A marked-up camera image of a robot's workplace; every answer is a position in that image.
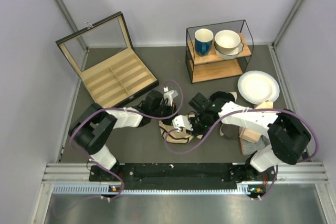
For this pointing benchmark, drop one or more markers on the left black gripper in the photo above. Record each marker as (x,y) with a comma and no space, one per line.
(171,110)

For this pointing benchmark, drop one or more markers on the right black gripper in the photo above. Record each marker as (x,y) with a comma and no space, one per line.
(196,130)

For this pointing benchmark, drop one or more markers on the beige underwear navy trim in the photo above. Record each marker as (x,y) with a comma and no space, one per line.
(175,137)

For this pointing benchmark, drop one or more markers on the black underwear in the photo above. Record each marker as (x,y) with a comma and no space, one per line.
(223,95)

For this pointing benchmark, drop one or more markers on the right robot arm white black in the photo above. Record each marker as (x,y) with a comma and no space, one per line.
(287,135)

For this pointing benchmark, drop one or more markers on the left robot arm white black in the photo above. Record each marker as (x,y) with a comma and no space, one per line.
(94,126)

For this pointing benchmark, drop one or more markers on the grey underwear white band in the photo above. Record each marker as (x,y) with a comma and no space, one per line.
(230,132)

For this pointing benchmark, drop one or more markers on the striped grey underwear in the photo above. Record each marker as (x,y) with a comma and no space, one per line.
(247,148)

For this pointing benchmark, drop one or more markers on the white round plate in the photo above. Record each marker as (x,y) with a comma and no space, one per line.
(257,87)

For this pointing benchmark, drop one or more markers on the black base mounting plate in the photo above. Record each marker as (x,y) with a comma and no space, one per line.
(178,176)

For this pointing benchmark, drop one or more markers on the white scalloped dish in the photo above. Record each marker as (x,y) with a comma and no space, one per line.
(231,54)

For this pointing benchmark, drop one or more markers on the blue ceramic mug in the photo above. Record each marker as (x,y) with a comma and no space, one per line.
(203,41)

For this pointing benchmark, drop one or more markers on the cream ceramic bowl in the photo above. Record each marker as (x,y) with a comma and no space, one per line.
(227,41)

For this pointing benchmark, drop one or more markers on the black compartment box glass lid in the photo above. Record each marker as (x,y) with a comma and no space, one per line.
(103,56)

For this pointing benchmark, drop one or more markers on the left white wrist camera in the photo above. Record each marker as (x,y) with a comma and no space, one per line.
(169,96)

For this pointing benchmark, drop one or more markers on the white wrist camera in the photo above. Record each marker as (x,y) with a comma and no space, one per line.
(169,96)
(181,123)

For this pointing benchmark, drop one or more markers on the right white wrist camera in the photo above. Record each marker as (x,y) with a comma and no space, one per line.
(181,123)

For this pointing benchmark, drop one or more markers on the black wire wooden shelf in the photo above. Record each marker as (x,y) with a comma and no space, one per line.
(212,67)

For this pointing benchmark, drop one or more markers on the grey slotted cable duct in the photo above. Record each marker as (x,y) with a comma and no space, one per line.
(113,189)

